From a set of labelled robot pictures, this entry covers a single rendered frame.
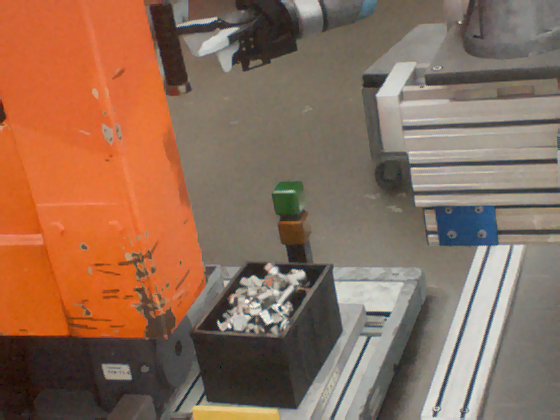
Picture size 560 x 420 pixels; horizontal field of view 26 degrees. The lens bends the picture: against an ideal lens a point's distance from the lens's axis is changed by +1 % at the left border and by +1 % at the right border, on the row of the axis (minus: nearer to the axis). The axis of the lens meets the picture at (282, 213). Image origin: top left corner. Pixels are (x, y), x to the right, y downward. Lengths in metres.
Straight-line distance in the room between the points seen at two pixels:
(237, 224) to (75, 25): 1.75
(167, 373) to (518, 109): 0.76
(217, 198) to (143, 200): 1.78
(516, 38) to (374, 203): 1.60
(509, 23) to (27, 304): 0.79
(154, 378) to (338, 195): 1.36
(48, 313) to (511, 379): 0.78
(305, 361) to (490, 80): 0.45
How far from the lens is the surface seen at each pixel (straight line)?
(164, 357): 2.06
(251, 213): 3.29
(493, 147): 1.74
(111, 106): 1.59
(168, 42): 1.95
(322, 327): 1.72
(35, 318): 1.81
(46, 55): 1.60
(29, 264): 1.77
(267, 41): 2.01
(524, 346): 2.16
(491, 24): 1.68
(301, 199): 1.78
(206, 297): 2.62
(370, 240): 3.03
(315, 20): 2.03
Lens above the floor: 1.38
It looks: 25 degrees down
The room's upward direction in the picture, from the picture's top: 11 degrees counter-clockwise
